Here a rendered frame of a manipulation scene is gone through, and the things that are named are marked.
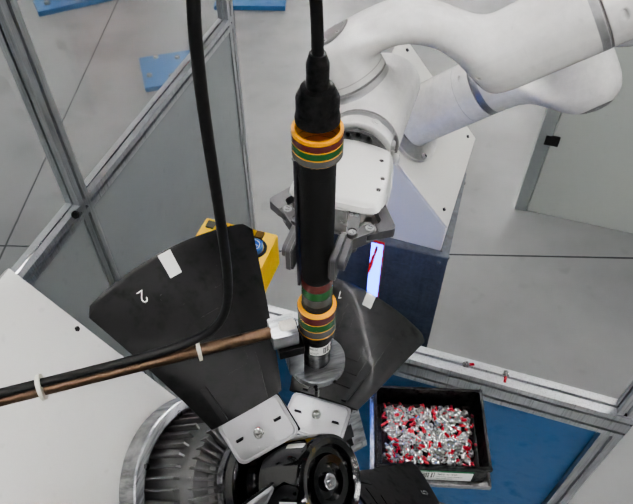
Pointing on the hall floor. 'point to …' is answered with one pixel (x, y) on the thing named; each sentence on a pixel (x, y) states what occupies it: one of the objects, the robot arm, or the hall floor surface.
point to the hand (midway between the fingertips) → (316, 252)
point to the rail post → (582, 468)
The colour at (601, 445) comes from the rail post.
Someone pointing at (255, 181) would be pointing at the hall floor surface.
